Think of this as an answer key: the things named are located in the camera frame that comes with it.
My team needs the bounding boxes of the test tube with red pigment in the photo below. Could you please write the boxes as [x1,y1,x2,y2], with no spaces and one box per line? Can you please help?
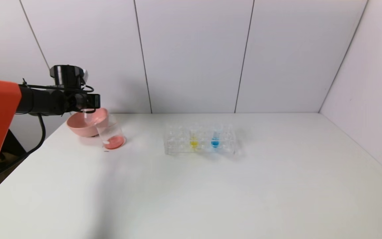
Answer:
[83,109,99,127]

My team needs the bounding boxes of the test tube with yellow pigment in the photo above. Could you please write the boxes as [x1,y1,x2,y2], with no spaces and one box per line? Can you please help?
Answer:
[189,123,199,150]

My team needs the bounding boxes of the clear acrylic test tube rack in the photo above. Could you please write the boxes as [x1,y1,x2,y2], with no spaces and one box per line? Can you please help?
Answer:
[163,123,242,157]

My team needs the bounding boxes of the test tube with blue pigment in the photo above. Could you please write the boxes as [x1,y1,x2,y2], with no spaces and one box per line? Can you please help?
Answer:
[211,123,223,148]

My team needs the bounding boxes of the clear glass beaker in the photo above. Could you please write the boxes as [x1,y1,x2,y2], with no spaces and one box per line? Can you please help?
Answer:
[95,115,126,150]

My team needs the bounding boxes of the pink bowl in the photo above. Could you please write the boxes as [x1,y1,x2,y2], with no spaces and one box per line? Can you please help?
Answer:
[66,108,109,138]

